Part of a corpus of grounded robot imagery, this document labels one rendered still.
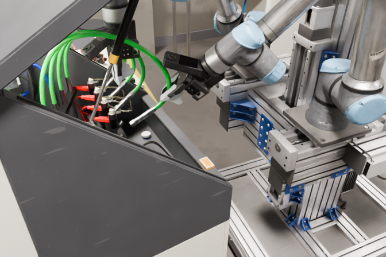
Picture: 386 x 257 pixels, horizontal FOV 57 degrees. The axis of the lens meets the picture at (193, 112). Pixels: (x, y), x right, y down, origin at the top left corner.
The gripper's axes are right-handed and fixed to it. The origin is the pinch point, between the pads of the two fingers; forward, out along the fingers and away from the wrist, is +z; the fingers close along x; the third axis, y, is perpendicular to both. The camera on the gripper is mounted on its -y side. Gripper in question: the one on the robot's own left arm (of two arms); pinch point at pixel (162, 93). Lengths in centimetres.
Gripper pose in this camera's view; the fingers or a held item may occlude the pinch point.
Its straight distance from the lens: 109.4
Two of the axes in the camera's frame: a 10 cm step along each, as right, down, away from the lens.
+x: 1.0, -7.3, 6.8
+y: 7.3, 5.2, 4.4
